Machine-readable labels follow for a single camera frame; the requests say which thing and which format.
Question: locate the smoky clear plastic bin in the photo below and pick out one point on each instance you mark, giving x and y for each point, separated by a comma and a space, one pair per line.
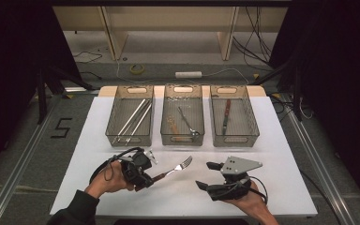
243, 122
118, 112
197, 106

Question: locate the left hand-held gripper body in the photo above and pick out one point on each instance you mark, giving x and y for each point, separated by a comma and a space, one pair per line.
136, 167

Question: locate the yellow tape roll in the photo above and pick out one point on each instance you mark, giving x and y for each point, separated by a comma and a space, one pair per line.
132, 69

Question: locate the dark curtain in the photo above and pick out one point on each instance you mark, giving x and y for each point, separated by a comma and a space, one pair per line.
340, 93
9, 78

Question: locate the person's left hand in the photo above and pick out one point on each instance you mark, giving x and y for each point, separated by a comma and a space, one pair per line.
109, 182

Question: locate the black metal stand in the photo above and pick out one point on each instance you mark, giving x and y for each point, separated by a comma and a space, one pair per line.
296, 93
42, 93

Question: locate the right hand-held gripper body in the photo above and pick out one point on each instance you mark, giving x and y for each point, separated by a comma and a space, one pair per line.
231, 190

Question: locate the beige wooden shelf unit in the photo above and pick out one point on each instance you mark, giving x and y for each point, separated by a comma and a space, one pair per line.
168, 18

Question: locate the person's right hand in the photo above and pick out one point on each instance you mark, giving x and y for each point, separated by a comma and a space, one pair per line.
253, 203

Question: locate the aluminium floor rail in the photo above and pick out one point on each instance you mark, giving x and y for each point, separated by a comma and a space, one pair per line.
318, 162
15, 175

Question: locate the white power strip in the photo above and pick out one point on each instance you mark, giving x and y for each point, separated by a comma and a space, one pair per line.
188, 74

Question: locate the silver metal spoon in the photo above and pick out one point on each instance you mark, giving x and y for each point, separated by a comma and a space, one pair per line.
186, 120

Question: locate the silver metal chopstick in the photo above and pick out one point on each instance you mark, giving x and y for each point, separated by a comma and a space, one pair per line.
135, 122

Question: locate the white table cover sheet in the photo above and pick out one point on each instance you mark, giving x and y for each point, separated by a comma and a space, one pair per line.
278, 140

